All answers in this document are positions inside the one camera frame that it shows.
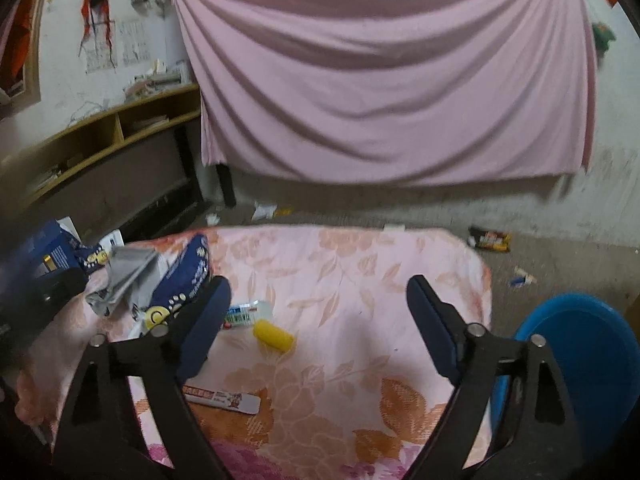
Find red black wall tassel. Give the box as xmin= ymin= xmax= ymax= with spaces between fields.
xmin=78 ymin=0 xmax=116 ymax=68

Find black orange wrapper on floor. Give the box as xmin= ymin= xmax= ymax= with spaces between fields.
xmin=468 ymin=226 xmax=512 ymax=252

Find white paper scrap on floor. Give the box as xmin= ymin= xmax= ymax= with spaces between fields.
xmin=252 ymin=203 xmax=278 ymax=221

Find floral pink quilt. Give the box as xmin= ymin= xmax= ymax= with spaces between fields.
xmin=14 ymin=224 xmax=494 ymax=480

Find navy yellow snack bag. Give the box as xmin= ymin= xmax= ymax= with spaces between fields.
xmin=142 ymin=234 xmax=209 ymax=333

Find stack of books on shelf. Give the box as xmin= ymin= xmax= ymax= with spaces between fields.
xmin=124 ymin=60 xmax=192 ymax=101

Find blue cardboard box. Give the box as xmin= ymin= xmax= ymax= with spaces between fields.
xmin=1 ymin=220 xmax=88 ymax=297

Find pink sheet hung on wall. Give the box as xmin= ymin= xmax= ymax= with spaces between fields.
xmin=174 ymin=0 xmax=597 ymax=186

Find yellow small cylinder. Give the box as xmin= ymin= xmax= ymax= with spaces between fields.
xmin=253 ymin=320 xmax=295 ymax=353

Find grey wrapper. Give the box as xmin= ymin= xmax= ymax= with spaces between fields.
xmin=86 ymin=246 xmax=168 ymax=320

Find white red box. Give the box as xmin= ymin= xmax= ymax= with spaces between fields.
xmin=182 ymin=386 xmax=262 ymax=415

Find blue plastic basin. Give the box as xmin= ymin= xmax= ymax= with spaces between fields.
xmin=514 ymin=294 xmax=639 ymax=457

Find wooden shelf desk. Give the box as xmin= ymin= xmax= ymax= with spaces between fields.
xmin=1 ymin=84 xmax=201 ymax=209

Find green cap on wall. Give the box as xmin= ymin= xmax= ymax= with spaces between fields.
xmin=592 ymin=22 xmax=616 ymax=58

